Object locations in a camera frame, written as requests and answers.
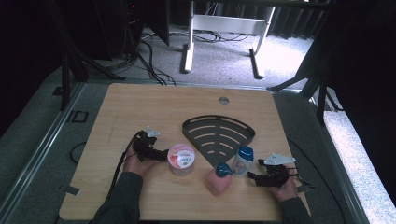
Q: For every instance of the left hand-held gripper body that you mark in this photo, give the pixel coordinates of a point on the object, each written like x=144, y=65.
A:
x=141, y=146

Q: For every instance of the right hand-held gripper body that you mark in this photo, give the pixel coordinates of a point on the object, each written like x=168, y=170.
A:
x=275, y=177

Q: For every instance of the white bottle with blue cap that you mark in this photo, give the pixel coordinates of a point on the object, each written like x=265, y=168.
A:
x=242, y=163

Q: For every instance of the pink jar with printed lid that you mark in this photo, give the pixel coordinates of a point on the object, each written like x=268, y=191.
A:
x=181, y=160

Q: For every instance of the pink bottle with blue pump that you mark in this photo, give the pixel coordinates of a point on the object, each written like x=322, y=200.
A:
x=218, y=183

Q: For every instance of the black slotted corner shelf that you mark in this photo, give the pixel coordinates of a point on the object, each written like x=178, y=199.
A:
x=218, y=137

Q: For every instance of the person's right hand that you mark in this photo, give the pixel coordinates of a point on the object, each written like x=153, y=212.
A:
x=288, y=191

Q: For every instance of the person's left hand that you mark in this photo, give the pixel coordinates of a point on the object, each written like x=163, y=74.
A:
x=135, y=166

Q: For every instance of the grey table grommet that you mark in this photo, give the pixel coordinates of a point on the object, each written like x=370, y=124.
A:
x=223, y=100

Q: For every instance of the grey tape piece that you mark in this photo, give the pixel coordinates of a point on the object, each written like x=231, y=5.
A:
x=70, y=189

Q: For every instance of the black metal stand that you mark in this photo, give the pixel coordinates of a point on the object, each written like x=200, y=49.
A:
x=320, y=77
x=67, y=62

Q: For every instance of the dark computer tower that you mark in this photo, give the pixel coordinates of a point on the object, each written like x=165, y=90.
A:
x=115, y=28

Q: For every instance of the dark curtain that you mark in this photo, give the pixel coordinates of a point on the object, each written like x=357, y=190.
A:
x=295, y=21

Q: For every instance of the aluminium rail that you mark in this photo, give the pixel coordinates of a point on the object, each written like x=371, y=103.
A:
x=339, y=161
x=40, y=146

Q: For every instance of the black rectangular bracket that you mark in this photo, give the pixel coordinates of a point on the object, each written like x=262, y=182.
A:
x=74, y=116

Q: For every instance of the white desk frame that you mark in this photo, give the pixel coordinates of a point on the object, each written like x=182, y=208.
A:
x=229, y=24

